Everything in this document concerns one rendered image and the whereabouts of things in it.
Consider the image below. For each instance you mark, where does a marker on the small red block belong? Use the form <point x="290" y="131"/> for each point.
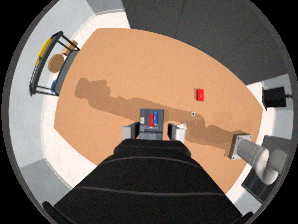
<point x="199" y="94"/>

